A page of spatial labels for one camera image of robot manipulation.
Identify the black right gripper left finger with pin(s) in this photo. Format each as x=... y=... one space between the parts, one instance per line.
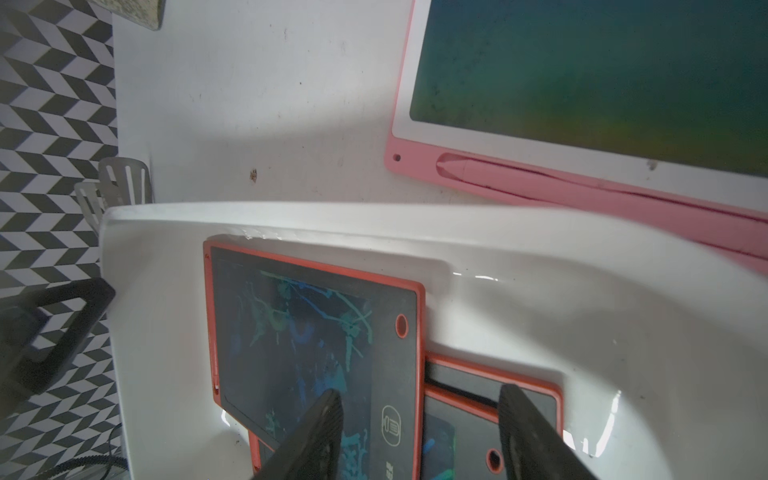
x=312 y=451

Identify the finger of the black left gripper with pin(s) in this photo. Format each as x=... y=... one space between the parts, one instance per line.
x=43 y=330

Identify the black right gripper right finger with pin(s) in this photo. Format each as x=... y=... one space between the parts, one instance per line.
x=531 y=447

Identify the red writing tablet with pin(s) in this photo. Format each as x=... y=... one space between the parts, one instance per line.
x=459 y=424
x=284 y=330

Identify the white plastic storage box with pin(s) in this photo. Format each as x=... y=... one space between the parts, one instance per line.
x=659 y=344

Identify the metal fork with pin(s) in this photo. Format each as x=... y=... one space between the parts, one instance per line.
x=92 y=203

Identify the slotted metal spatula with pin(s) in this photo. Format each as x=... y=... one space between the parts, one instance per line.
x=125 y=181

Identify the glass spice jar black lid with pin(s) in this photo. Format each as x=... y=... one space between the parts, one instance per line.
x=146 y=13

